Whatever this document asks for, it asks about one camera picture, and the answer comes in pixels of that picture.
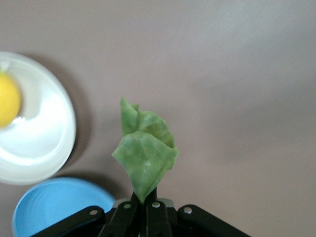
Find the yellow lemon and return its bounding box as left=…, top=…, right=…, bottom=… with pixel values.
left=0, top=71, right=22, bottom=128

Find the white round plate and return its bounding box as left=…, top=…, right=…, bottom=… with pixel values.
left=0, top=51, right=77, bottom=186

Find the green lettuce leaf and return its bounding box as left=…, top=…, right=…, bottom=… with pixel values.
left=111, top=96, right=179, bottom=204

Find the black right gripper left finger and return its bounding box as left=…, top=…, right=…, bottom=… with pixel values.
left=29, top=191, right=143, bottom=237

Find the blue round plate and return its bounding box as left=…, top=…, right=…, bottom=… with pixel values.
left=12, top=177, right=116, bottom=237

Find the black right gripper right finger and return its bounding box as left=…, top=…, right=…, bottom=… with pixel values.
left=143, top=189, right=252, bottom=237

